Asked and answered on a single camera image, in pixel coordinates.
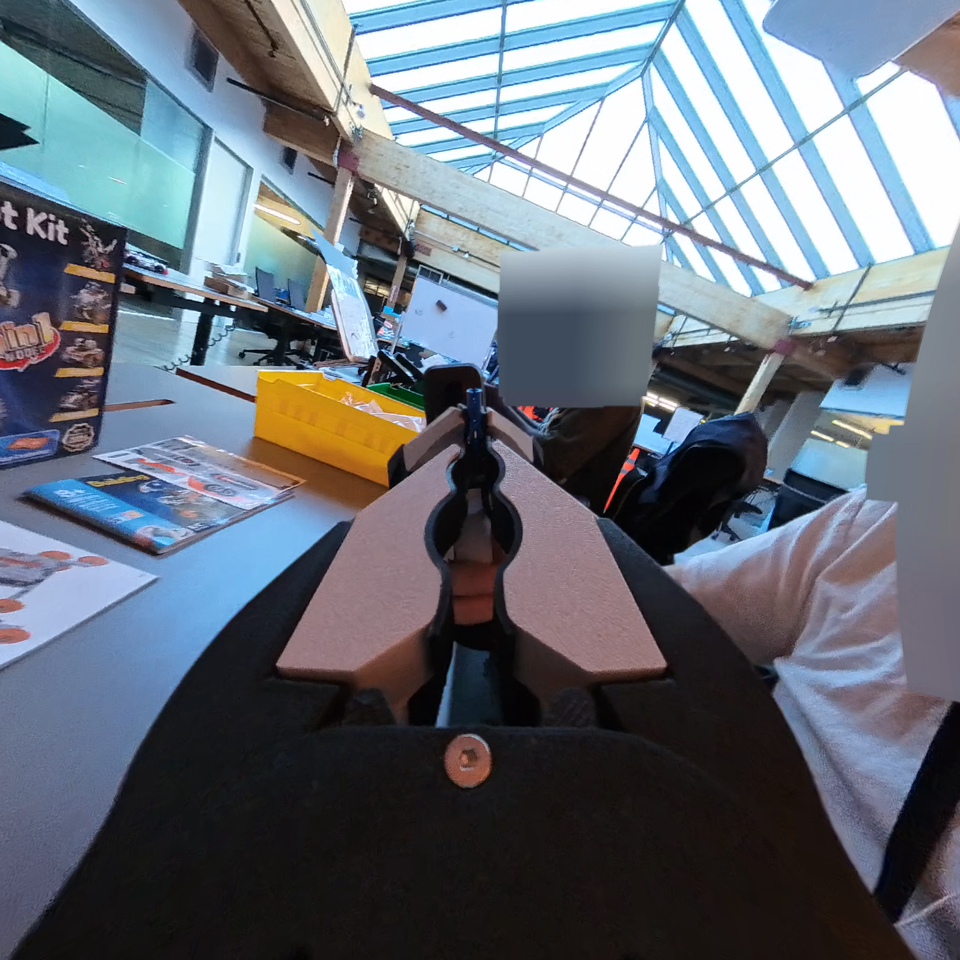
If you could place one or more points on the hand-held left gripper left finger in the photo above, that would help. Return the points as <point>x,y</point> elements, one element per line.
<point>360,592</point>

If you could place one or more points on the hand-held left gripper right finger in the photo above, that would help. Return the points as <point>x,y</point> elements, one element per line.
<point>577,592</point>

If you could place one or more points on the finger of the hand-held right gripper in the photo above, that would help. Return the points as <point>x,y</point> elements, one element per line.
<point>435,439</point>
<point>514,436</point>

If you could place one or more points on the person's right forearm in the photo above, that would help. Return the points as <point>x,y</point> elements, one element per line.
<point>810,585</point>

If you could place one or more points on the grey desk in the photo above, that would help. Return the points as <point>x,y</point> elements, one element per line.
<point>187,637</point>

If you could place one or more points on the wooden office desk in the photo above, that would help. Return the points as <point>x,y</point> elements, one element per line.
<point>195,289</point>

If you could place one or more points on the green plastic bin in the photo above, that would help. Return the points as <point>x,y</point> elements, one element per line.
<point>397,394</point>

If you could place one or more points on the clear plastic bag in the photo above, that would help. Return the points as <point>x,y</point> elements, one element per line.
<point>375,409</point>

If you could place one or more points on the white whiteboard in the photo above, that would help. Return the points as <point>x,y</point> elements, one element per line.
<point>450,315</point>

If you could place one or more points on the yellow plastic bin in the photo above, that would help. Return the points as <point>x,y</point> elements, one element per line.
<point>322,427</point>

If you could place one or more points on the tilted flip chart easel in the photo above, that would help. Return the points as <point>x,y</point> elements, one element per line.
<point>349,307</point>

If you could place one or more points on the dark jacket on chair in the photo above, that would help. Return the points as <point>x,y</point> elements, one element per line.
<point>697,480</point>

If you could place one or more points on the white and orange leaflet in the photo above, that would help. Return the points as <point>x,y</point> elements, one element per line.
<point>195,465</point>

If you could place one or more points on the red ceiling pipe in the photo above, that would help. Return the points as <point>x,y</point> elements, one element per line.
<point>600,191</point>

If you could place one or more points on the blue closed booklet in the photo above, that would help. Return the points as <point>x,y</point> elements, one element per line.
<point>127,511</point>

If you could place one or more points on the open instruction booklet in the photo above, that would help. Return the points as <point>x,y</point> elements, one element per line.
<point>67,592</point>

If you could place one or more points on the dark blue kit box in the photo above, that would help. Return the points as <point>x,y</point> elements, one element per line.
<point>52,337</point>

